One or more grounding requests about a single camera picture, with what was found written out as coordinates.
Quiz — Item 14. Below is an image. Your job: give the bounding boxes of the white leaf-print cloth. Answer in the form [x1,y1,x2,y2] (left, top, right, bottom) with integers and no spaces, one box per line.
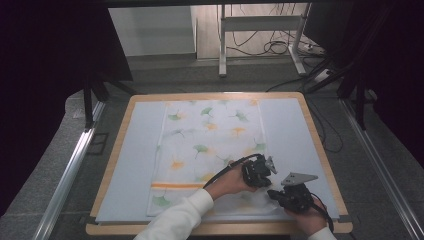
[146,99,280,218]

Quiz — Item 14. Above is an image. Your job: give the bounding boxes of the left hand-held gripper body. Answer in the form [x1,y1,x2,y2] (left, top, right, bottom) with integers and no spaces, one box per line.
[241,154,278,188]

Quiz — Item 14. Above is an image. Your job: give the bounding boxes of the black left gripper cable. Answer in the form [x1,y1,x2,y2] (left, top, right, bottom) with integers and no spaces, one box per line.
[202,152,265,190]

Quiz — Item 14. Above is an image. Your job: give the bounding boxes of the thin black floor cable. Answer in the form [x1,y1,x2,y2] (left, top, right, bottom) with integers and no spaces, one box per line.
[304,95,345,155]

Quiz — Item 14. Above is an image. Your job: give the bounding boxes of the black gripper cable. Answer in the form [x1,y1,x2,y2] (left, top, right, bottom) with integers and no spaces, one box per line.
[202,152,265,190]
[310,192,335,233]

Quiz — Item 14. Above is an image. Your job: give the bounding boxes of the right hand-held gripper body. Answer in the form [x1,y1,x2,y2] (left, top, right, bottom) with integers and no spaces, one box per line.
[270,171,320,215]

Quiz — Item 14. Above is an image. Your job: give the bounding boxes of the wooden table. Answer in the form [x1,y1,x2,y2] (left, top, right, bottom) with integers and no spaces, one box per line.
[85,91,354,237]

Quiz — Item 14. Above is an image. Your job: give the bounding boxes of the light blue table mat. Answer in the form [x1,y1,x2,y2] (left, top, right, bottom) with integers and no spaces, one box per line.
[95,97,341,224]

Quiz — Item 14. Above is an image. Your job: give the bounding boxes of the aluminium rail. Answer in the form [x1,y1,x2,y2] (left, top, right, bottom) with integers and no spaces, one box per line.
[32,99,107,240]
[339,98,424,240]

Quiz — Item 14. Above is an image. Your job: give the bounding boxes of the black tripod legs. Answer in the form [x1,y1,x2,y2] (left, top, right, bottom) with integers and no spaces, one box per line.
[304,58,368,132]

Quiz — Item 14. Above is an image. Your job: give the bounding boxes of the white metal stand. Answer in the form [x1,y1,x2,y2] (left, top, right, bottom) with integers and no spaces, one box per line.
[217,3,310,78]

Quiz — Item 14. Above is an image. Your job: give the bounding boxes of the white panel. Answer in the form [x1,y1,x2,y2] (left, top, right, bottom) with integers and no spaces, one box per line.
[107,5,198,58]

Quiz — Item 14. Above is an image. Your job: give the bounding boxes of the black stand legs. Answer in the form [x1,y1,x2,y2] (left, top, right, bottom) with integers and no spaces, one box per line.
[82,74,141,132]

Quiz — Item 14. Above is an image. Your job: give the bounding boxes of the dark curtain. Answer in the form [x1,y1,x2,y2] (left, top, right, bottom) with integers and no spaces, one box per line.
[0,0,134,218]
[304,0,424,168]

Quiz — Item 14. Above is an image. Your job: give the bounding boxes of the black floor cables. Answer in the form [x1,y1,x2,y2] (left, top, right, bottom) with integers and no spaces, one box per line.
[229,29,321,58]

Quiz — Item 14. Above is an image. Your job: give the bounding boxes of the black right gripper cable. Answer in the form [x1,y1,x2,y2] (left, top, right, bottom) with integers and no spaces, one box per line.
[310,192,335,233]

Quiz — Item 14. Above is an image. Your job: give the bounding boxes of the white power strip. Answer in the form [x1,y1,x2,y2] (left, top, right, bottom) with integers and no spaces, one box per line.
[312,67,335,85]

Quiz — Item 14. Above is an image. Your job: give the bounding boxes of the person's right hand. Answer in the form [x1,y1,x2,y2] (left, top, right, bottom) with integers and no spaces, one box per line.
[284,195,330,238]

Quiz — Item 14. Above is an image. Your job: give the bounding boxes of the person's left hand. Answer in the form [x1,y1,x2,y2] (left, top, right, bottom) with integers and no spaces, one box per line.
[204,162,258,201]

